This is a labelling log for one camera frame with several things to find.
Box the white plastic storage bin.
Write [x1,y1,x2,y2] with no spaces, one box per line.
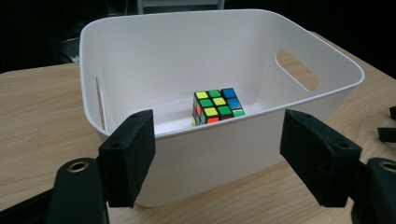
[78,8,366,208]

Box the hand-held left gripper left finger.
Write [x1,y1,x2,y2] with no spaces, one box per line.
[98,108,157,209]

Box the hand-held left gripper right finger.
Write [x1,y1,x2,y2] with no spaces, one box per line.
[278,108,363,209]

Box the multicoloured puzzle cube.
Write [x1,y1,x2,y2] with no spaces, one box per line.
[191,87,247,128]

